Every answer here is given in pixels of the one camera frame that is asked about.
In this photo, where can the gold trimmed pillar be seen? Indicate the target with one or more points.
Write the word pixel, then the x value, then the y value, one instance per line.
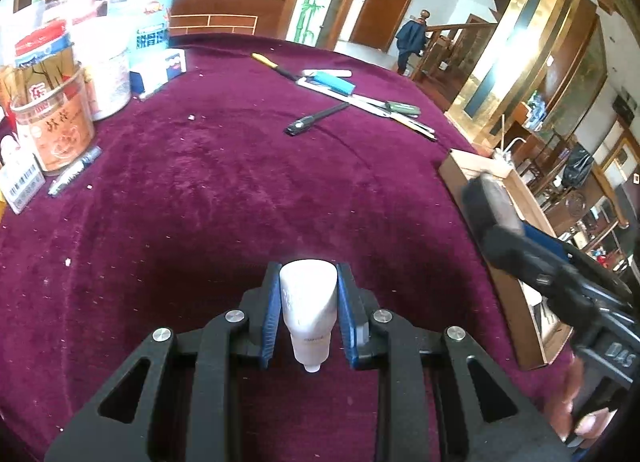
pixel 520 42

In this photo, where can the brown wooden door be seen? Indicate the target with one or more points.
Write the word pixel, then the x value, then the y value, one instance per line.
pixel 382 2

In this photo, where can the maroon velvet tablecloth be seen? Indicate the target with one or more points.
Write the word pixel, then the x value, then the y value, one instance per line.
pixel 250 182

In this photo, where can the white yellow pen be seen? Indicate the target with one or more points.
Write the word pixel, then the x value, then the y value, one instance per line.
pixel 412 126

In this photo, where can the green pen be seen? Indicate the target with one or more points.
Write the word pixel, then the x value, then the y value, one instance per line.
pixel 402 108

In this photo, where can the wooden counter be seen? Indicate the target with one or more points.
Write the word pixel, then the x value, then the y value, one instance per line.
pixel 225 12

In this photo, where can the bundle of brown sachets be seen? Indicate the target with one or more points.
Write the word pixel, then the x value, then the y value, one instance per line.
pixel 47 75

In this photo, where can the small blue white box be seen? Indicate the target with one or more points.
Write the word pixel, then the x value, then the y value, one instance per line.
pixel 165 67

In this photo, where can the blue lighter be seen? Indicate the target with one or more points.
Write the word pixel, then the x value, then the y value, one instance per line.
pixel 334 83

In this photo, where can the white can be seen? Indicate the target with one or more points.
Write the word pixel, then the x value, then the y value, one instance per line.
pixel 107 82

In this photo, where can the tall blue white box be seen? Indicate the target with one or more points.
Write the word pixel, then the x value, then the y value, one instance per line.
pixel 150 32

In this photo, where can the black plastic bag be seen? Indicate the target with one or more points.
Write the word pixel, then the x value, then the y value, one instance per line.
pixel 577 165

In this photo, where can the white barcode box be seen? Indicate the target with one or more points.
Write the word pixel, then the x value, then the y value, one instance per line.
pixel 22 187

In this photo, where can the black clip pen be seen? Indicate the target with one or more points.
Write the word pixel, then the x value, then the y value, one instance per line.
pixel 315 120

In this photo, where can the cardboard box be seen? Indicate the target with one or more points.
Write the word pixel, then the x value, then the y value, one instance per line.
pixel 505 292

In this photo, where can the white squeeze tube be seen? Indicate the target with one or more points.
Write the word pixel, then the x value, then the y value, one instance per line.
pixel 307 302

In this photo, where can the blue marker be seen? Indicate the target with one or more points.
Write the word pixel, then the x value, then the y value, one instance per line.
pixel 75 170

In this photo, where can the person's right hand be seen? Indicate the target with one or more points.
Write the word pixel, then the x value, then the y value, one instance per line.
pixel 562 407

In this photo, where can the dark blue jacket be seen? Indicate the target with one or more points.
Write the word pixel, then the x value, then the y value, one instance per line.
pixel 411 40

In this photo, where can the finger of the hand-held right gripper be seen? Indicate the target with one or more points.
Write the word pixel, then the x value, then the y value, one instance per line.
pixel 550 246
pixel 530 267

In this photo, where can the white ruler with tools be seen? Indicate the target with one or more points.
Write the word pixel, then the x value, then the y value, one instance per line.
pixel 345 97

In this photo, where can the yellow black pen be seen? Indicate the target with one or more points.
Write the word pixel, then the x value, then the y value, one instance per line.
pixel 275 66

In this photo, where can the wooden stair railing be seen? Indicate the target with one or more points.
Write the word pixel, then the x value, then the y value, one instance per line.
pixel 450 42

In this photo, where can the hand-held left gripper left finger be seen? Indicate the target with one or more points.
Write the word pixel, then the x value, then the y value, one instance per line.
pixel 267 317

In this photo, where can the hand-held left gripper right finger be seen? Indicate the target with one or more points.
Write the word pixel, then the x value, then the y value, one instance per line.
pixel 350 327

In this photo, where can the orange printed can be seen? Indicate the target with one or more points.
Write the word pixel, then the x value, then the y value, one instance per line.
pixel 55 132

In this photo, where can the small white bottle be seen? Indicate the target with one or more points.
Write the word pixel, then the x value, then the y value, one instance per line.
pixel 9 150

